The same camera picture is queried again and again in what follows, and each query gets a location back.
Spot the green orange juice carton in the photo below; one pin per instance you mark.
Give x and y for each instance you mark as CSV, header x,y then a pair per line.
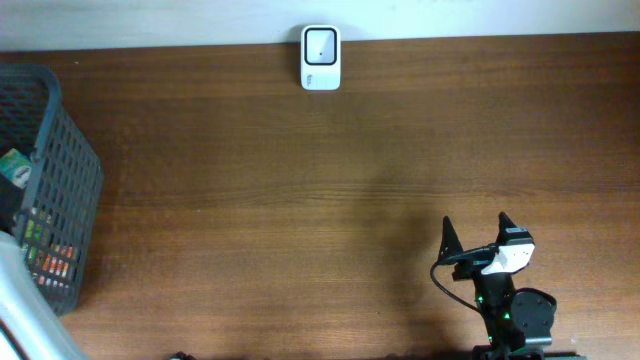
x,y
53,262

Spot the dark grey plastic basket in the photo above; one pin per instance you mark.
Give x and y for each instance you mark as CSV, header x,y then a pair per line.
x,y
66,178

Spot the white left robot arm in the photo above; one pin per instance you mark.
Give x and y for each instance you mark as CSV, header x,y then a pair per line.
x,y
29,327

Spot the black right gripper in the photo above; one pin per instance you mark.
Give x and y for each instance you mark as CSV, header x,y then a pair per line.
x,y
450,244

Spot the teal small drink carton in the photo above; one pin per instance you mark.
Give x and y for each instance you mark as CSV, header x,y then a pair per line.
x,y
16,168

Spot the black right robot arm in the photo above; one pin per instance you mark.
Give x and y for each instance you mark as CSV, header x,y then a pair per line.
x,y
518,322

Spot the white barcode scanner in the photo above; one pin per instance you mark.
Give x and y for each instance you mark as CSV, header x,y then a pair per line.
x,y
320,57

